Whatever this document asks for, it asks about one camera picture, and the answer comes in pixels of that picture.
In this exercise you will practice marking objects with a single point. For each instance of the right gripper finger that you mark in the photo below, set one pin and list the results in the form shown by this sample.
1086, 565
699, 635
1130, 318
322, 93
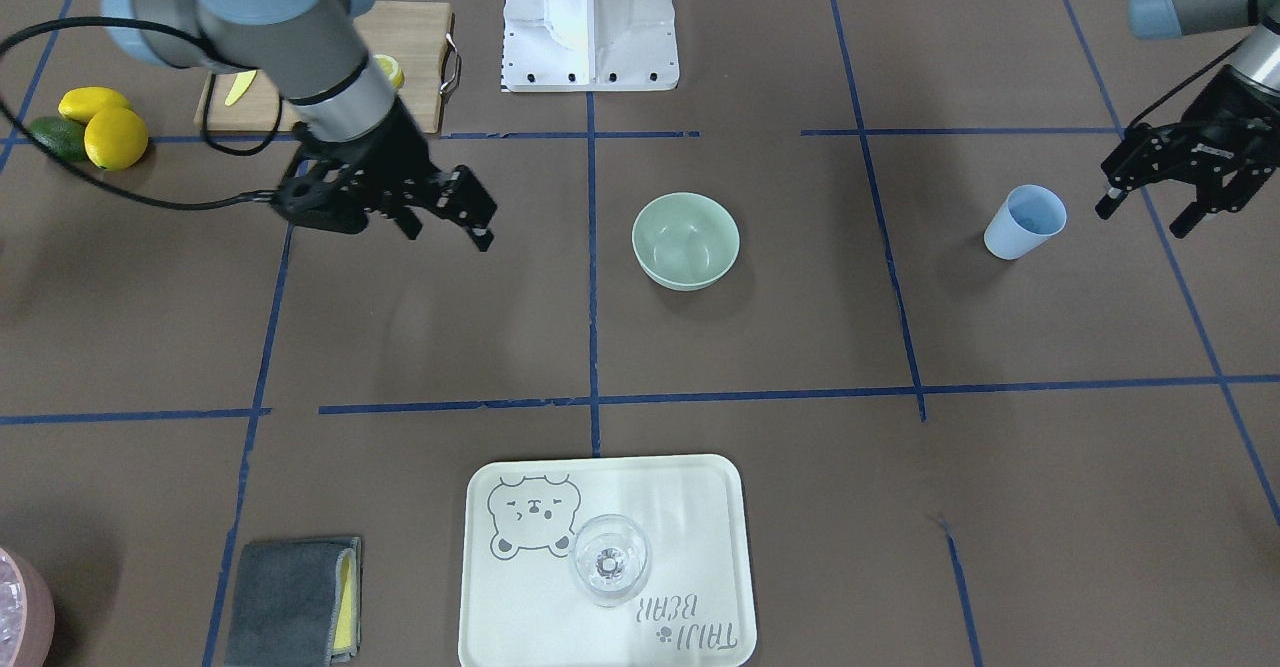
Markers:
458, 196
407, 221

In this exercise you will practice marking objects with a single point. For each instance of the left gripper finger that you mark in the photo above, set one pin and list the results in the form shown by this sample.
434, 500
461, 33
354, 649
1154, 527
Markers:
1130, 166
1190, 217

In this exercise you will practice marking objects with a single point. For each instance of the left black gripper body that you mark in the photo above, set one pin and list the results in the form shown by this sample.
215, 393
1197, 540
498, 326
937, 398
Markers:
1222, 105

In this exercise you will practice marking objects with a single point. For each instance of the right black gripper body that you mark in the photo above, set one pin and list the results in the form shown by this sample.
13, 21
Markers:
403, 155

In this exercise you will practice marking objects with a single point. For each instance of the light blue cup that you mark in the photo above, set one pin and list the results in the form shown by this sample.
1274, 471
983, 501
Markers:
1028, 217

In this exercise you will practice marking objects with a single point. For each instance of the green bowl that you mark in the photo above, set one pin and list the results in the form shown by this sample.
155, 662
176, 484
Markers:
685, 241

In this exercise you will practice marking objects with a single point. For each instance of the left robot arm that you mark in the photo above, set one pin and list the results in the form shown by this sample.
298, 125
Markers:
1256, 57

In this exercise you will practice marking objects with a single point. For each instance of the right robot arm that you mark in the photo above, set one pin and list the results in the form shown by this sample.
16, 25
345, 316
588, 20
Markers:
320, 65

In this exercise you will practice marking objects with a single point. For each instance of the pink bowl with ice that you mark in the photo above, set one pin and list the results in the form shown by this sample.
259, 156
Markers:
27, 613

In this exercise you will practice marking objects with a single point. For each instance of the lemon half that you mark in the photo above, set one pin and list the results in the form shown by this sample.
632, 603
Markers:
391, 68

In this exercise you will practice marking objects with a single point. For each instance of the yellow plastic knife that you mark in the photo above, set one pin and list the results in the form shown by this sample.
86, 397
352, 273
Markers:
240, 85

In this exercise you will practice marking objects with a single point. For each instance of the wooden cutting board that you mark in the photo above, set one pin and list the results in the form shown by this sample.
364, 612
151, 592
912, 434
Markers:
417, 34

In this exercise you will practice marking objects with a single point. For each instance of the yellow lemon front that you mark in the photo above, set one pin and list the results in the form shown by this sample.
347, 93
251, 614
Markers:
115, 138

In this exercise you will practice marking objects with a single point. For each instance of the yellow lemon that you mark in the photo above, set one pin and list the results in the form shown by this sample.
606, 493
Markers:
81, 104
115, 138

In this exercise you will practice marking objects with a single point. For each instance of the yellow lemon back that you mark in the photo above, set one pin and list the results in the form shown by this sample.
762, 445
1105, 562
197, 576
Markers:
81, 104

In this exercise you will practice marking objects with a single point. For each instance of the green avocado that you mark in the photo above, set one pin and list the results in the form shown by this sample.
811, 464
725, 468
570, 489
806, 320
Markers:
63, 137

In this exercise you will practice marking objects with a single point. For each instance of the clear wine glass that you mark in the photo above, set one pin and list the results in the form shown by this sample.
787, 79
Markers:
611, 560

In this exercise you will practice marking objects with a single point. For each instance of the grey yellow folded cloth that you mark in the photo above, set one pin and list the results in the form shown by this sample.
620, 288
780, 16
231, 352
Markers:
297, 602

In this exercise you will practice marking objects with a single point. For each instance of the cream bear tray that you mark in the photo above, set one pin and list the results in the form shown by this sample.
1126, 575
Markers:
521, 606

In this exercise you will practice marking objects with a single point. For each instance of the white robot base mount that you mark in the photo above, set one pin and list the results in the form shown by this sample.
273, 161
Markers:
554, 46

